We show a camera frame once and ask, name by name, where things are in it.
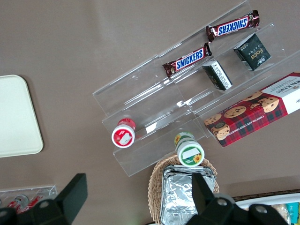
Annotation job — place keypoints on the oval light wicker basket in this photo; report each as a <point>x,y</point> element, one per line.
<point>154,187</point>

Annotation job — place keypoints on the red lidded snack cup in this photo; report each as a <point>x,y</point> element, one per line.
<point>123,137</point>

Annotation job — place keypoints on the black box with Face print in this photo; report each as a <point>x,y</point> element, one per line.
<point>254,52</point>

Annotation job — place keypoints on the red tartan Walkers shortbread box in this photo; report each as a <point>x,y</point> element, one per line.
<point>248,114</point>

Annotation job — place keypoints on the stacked aluminium foil containers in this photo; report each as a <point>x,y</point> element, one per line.
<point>178,194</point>

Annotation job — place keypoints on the white rectangular snack bin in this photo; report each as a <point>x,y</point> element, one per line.
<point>262,199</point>

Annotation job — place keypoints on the cream plastic serving tray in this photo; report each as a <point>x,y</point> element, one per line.
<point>16,117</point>

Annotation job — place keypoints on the teal snack packet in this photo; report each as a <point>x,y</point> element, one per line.
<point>294,213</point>

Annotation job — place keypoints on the Snickers chocolate bar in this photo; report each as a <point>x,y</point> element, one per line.
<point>232,27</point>
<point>188,59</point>

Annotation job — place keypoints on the green lidded sunflower cup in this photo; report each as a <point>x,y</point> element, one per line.
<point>190,153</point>

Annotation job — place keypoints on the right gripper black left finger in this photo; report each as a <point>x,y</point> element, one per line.
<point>75,192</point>

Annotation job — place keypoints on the rice cracker snack pack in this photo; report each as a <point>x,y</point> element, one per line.
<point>280,209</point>

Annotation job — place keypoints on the clear acrylic stepped stand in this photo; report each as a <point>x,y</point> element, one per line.
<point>234,14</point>
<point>140,98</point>

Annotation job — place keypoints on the clear acrylic bottle rack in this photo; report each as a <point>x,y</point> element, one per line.
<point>47,191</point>

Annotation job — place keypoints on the black box with white label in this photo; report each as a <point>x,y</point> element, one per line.
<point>218,75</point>

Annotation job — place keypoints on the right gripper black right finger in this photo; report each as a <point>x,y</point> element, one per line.
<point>201,197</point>

